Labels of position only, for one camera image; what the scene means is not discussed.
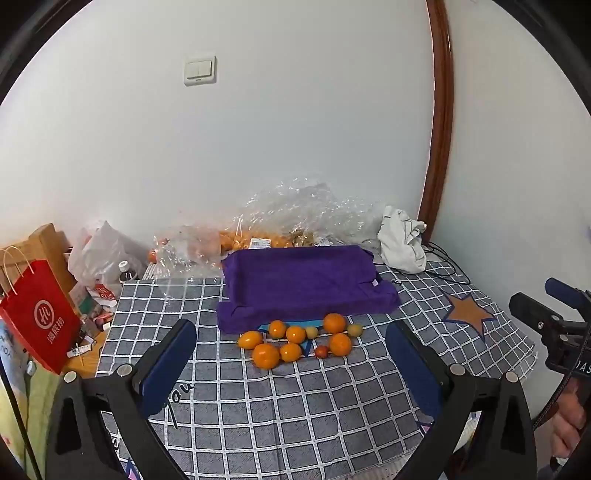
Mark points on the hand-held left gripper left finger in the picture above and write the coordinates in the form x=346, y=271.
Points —
x=168, y=364

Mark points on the large round orange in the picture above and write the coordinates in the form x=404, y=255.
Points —
x=334, y=323

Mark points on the dark bottle with white cap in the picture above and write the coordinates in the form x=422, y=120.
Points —
x=125, y=273

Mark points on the red paper bag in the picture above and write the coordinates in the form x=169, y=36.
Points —
x=39, y=318

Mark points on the white crumpled cloth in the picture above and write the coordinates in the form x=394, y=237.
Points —
x=401, y=240

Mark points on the purple towel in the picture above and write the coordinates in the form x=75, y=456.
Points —
x=304, y=281

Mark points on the white light switch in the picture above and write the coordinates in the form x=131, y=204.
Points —
x=200, y=71

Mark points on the small red fruit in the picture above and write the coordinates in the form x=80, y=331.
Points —
x=322, y=352

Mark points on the brown wooden door frame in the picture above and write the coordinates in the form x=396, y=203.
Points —
x=441, y=115

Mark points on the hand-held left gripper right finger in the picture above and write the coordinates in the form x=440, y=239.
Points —
x=415, y=364

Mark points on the pale green printed cloth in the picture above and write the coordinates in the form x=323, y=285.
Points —
x=21, y=415

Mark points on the person's right hand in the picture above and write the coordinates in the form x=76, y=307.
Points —
x=567, y=422

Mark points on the red and white packet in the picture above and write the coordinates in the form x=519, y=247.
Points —
x=102, y=294

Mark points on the large oval orange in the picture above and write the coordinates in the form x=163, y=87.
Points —
x=266, y=355

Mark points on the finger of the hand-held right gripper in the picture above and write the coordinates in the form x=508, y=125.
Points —
x=531, y=310
x=565, y=293

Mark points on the grey checked cloth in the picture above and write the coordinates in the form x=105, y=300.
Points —
x=286, y=415

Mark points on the large crumpled clear plastic bag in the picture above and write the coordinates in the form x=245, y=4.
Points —
x=314, y=203

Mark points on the brown cardboard box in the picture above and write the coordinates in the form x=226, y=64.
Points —
x=48, y=244

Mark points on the clear bag of oranges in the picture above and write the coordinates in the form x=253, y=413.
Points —
x=235, y=241

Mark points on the small yellow fruit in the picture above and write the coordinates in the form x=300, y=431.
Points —
x=354, y=330
x=311, y=332

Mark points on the white plastic bag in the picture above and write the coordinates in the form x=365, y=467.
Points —
x=104, y=251

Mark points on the flat clear plastic bag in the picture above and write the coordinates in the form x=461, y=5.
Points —
x=184, y=258

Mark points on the wooden side table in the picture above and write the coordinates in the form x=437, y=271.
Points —
x=85, y=357

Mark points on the clear bag of brown fruits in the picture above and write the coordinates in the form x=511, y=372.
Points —
x=304, y=237

